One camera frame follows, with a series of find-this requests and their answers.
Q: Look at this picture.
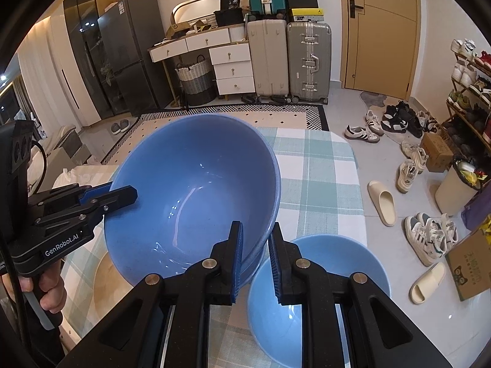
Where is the person's left hand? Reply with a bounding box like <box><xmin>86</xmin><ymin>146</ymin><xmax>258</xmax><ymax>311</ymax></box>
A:
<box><xmin>0</xmin><ymin>263</ymin><xmax>68</xmax><ymax>314</ymax></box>

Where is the oval mirror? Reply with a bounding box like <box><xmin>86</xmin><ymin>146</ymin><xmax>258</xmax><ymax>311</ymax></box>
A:
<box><xmin>171</xmin><ymin>0</ymin><xmax>220</xmax><ymax>28</ymax></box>

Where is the printed cardboard box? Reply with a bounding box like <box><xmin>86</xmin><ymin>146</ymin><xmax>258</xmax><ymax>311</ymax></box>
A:
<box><xmin>445</xmin><ymin>230</ymin><xmax>491</xmax><ymax>302</ymax></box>

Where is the grey refrigerator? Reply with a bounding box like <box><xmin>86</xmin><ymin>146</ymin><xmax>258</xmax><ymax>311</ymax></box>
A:
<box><xmin>98</xmin><ymin>0</ymin><xmax>174</xmax><ymax>116</ymax></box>

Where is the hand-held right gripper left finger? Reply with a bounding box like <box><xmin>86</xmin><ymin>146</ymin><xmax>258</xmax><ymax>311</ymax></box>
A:
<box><xmin>65</xmin><ymin>220</ymin><xmax>245</xmax><ymax>368</ymax></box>

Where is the small cardboard box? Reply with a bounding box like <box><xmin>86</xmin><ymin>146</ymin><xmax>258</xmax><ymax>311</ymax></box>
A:
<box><xmin>166</xmin><ymin>23</ymin><xmax>191</xmax><ymax>41</ymax></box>

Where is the white plastic bag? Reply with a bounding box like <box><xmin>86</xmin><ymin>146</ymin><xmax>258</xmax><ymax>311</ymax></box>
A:
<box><xmin>54</xmin><ymin>165</ymin><xmax>116</xmax><ymax>193</ymax></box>

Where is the silver suitcase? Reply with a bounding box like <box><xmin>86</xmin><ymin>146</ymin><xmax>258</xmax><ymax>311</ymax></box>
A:
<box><xmin>287</xmin><ymin>22</ymin><xmax>333</xmax><ymax>105</ymax></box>

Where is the brown cardboard box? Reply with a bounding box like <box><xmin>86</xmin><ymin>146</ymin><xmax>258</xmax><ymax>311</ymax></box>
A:
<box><xmin>419</xmin><ymin>132</ymin><xmax>455</xmax><ymax>173</ymax></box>

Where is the white wardrobe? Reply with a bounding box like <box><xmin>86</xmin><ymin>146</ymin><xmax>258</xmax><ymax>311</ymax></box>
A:
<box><xmin>36</xmin><ymin>4</ymin><xmax>87</xmax><ymax>131</ymax></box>

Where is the patterned rug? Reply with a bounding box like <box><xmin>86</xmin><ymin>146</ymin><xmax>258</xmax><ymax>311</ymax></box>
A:
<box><xmin>102</xmin><ymin>103</ymin><xmax>330</xmax><ymax>166</ymax></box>

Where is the wooden door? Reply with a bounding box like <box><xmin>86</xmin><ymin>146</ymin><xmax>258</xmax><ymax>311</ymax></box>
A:
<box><xmin>343</xmin><ymin>0</ymin><xmax>419</xmax><ymax>101</ymax></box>

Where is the cream slide slipper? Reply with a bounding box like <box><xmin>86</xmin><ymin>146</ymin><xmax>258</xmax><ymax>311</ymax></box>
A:
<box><xmin>409</xmin><ymin>262</ymin><xmax>448</xmax><ymax>306</ymax></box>
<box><xmin>367</xmin><ymin>180</ymin><xmax>397</xmax><ymax>227</ymax></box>

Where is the white trash bin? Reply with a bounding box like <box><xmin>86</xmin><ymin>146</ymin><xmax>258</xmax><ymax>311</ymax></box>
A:
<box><xmin>435</xmin><ymin>159</ymin><xmax>482</xmax><ymax>216</ymax></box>

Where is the beige suitcase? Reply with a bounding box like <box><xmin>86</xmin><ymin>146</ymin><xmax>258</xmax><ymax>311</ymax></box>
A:
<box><xmin>246</xmin><ymin>18</ymin><xmax>291</xmax><ymax>99</ymax></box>

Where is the woven laundry basket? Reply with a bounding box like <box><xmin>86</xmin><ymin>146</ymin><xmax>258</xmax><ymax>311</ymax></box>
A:
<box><xmin>175</xmin><ymin>54</ymin><xmax>216</xmax><ymax>106</ymax></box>

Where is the checked teal tablecloth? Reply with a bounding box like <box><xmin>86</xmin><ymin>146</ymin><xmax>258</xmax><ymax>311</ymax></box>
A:
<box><xmin>61</xmin><ymin>126</ymin><xmax>369</xmax><ymax>368</ymax></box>

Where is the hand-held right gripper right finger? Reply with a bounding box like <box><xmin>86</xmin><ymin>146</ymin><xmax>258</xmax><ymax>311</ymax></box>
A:
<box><xmin>268</xmin><ymin>231</ymin><xmax>449</xmax><ymax>368</ymax></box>

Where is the dark glass cabinet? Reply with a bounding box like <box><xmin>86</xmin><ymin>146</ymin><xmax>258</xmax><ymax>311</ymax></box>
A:
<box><xmin>63</xmin><ymin>0</ymin><xmax>116</xmax><ymax>120</ymax></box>

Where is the shoe rack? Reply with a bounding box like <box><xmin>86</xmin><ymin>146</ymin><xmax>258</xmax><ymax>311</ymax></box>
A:
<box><xmin>445</xmin><ymin>37</ymin><xmax>491</xmax><ymax>170</ymax></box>

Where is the grey sofa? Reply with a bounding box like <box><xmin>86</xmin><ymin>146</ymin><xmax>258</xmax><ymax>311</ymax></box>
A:
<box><xmin>38</xmin><ymin>125</ymin><xmax>93</xmax><ymax>166</ymax></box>

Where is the black fabric bag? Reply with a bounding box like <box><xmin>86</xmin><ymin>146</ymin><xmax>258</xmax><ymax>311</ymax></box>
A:
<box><xmin>214</xmin><ymin>9</ymin><xmax>246</xmax><ymax>28</ymax></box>

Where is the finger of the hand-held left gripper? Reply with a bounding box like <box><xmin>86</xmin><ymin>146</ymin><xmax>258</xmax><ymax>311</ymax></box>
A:
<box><xmin>29</xmin><ymin>183</ymin><xmax>112</xmax><ymax>216</ymax></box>
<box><xmin>34</xmin><ymin>186</ymin><xmax>138</xmax><ymax>235</ymax></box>

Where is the group of sneakers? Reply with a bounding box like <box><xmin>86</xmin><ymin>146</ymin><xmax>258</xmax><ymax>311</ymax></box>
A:
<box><xmin>343</xmin><ymin>101</ymin><xmax>460</xmax><ymax>268</ymax></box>

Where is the white dressing table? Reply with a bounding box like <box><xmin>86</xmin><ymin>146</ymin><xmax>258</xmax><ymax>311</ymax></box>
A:
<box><xmin>149</xmin><ymin>27</ymin><xmax>256</xmax><ymax>108</ymax></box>

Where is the light blue ceramic bowl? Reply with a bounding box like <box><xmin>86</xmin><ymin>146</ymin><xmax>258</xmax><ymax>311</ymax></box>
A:
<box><xmin>246</xmin><ymin>234</ymin><xmax>392</xmax><ymax>368</ymax></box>

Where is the grey door mat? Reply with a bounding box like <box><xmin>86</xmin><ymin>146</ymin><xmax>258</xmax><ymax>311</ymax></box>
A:
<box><xmin>358</xmin><ymin>91</ymin><xmax>388</xmax><ymax>110</ymax></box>

